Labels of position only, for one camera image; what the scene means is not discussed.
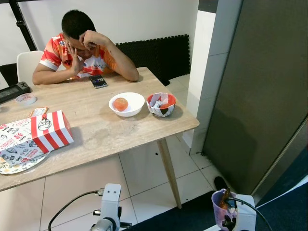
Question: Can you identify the light wooden dining table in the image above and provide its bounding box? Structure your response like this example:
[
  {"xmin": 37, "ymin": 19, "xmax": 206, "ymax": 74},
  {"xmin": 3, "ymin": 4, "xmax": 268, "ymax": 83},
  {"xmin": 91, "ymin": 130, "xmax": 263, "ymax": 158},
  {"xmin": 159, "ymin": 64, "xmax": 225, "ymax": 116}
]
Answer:
[{"xmin": 0, "ymin": 66, "xmax": 200, "ymax": 210}]

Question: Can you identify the grey fridge cabinet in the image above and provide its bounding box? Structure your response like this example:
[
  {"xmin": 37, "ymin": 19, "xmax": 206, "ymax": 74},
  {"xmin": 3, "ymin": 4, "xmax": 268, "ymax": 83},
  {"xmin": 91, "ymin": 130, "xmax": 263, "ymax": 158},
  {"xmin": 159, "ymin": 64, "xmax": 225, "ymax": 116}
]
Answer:
[{"xmin": 202, "ymin": 0, "xmax": 308, "ymax": 205}]

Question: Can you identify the black smartphone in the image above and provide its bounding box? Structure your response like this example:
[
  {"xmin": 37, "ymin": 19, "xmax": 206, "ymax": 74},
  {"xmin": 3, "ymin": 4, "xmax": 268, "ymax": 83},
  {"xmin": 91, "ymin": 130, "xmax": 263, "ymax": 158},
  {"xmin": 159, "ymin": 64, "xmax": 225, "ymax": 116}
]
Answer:
[{"xmin": 90, "ymin": 75, "xmax": 108, "ymax": 89}]

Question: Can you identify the red paper KFC bowl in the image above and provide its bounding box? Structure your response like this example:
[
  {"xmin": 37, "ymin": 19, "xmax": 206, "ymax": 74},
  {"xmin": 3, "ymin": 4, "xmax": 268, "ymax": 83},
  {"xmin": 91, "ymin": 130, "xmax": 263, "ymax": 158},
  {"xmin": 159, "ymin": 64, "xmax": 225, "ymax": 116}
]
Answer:
[{"xmin": 147, "ymin": 93, "xmax": 177, "ymax": 117}]

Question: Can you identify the black foam wall padding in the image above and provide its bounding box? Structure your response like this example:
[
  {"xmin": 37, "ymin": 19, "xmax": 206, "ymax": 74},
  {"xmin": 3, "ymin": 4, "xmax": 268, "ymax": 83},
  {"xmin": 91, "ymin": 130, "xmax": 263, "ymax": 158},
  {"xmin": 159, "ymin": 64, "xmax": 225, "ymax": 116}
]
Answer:
[{"xmin": 0, "ymin": 34, "xmax": 191, "ymax": 87}]

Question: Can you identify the orange tomato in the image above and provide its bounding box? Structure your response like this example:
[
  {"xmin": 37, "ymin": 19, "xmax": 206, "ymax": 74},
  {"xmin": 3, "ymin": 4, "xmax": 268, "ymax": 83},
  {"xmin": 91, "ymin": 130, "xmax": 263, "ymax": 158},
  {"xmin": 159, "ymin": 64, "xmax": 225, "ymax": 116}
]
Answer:
[{"xmin": 113, "ymin": 97, "xmax": 129, "ymax": 112}]

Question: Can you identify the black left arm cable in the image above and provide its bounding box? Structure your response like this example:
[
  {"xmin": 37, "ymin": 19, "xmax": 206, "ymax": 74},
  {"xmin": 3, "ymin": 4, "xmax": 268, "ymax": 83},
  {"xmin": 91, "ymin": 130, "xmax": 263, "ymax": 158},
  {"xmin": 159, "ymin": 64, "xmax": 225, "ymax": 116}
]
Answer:
[{"xmin": 48, "ymin": 190, "xmax": 105, "ymax": 231}]

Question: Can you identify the person in orange jersey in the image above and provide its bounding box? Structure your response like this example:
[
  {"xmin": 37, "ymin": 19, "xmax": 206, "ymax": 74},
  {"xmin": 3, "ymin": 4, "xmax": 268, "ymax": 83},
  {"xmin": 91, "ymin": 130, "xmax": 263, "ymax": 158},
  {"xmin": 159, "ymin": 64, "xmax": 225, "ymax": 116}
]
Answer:
[{"xmin": 32, "ymin": 10, "xmax": 140, "ymax": 86}]

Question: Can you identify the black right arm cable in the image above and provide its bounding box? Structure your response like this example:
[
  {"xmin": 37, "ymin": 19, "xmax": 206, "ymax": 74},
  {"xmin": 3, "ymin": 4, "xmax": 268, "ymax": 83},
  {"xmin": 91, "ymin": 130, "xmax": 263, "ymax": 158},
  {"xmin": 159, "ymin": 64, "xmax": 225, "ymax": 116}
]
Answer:
[{"xmin": 227, "ymin": 196, "xmax": 266, "ymax": 231}]

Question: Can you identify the slanted black stand pole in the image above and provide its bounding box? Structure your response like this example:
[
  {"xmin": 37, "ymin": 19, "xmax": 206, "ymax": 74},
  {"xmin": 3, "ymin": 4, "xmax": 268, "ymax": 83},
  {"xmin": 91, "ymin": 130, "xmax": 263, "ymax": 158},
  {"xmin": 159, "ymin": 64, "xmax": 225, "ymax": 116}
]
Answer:
[{"xmin": 10, "ymin": 0, "xmax": 38, "ymax": 52}]

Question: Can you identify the brown food piece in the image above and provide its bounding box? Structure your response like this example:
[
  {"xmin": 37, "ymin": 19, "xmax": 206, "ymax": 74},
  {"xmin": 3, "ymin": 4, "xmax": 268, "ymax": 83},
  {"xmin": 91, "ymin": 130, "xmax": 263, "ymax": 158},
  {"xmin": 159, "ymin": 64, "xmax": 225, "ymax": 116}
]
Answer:
[{"xmin": 220, "ymin": 189, "xmax": 232, "ymax": 209}]

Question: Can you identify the purple plastic measuring jug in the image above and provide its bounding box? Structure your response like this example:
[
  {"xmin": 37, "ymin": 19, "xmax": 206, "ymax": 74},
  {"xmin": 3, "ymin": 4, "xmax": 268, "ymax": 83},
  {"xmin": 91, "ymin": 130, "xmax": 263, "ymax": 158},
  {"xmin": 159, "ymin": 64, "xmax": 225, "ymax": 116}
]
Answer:
[{"xmin": 211, "ymin": 189, "xmax": 239, "ymax": 231}]

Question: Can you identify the white chair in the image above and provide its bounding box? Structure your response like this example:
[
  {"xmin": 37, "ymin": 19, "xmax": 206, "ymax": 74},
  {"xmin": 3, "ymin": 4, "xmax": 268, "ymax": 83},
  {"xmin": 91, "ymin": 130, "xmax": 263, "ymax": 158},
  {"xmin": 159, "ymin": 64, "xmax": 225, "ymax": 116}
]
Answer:
[{"xmin": 16, "ymin": 50, "xmax": 45, "ymax": 83}]

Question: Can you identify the black digital clock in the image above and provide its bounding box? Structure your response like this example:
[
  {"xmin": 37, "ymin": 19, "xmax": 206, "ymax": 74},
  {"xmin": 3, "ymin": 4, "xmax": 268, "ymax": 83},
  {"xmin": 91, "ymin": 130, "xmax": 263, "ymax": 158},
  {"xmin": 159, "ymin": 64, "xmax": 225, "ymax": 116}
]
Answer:
[{"xmin": 0, "ymin": 81, "xmax": 32, "ymax": 104}]

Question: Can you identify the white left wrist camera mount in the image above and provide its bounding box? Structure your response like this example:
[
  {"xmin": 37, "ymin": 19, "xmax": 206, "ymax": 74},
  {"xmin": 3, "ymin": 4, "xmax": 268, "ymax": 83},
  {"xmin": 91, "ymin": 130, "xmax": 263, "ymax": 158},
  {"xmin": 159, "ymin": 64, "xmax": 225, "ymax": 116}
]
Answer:
[{"xmin": 102, "ymin": 183, "xmax": 122, "ymax": 222}]

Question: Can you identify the white ceramic bowl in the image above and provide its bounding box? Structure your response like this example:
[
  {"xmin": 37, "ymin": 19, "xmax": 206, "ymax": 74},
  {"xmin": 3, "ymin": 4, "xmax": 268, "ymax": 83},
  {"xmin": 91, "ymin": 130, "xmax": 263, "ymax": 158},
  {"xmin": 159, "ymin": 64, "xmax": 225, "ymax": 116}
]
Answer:
[{"xmin": 109, "ymin": 92, "xmax": 145, "ymax": 117}]

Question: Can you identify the black slipper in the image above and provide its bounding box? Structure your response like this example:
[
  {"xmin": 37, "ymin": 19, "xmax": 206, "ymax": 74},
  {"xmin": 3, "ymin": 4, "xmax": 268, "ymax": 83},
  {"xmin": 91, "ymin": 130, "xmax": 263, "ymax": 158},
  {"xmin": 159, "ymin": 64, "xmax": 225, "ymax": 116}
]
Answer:
[{"xmin": 213, "ymin": 176, "xmax": 230, "ymax": 191}]

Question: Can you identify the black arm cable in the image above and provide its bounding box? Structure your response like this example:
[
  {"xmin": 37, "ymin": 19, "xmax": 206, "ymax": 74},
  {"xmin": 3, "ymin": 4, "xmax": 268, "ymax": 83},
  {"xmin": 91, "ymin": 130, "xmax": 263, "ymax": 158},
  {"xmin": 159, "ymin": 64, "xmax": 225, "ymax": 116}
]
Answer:
[
  {"xmin": 227, "ymin": 196, "xmax": 266, "ymax": 231},
  {"xmin": 48, "ymin": 190, "xmax": 105, "ymax": 231}
]

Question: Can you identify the patterned round plate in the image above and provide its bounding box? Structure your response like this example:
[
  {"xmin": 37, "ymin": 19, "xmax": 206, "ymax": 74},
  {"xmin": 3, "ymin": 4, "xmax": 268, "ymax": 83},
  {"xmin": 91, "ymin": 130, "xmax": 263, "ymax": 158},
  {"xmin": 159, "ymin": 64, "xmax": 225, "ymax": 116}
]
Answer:
[{"xmin": 0, "ymin": 152, "xmax": 50, "ymax": 175}]

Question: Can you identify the small sauce packet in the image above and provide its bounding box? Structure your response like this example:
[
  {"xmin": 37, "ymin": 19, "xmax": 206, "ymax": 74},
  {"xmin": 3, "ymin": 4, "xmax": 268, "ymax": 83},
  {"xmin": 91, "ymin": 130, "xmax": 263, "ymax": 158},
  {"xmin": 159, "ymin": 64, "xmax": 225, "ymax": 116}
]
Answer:
[{"xmin": 30, "ymin": 107, "xmax": 50, "ymax": 118}]

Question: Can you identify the small clear plastic cup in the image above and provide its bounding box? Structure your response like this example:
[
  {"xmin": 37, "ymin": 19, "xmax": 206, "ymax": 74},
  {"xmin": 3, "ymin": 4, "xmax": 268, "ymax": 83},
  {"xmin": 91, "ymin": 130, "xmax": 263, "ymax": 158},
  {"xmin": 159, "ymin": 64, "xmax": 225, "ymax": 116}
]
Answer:
[{"xmin": 15, "ymin": 93, "xmax": 38, "ymax": 106}]

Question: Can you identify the red white KFC box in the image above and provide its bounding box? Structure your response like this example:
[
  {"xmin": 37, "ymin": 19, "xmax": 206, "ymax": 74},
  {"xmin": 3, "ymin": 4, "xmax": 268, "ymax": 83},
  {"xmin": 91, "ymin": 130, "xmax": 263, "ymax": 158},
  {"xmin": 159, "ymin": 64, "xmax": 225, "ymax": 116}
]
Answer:
[{"xmin": 0, "ymin": 110, "xmax": 75, "ymax": 166}]

